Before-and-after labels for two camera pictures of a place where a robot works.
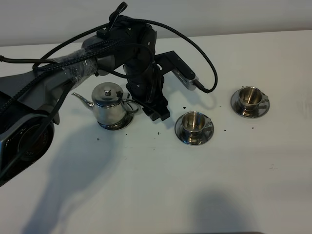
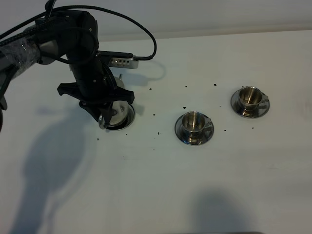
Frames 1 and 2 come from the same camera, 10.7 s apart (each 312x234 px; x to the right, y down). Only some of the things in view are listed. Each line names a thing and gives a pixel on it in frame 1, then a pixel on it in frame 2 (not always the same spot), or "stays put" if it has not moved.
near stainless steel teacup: [193, 123] stays put
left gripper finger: [152, 112] -> [97, 108]
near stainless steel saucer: [207, 134] stays put
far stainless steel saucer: [240, 110] stays put
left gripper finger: [164, 112] -> [72, 89]
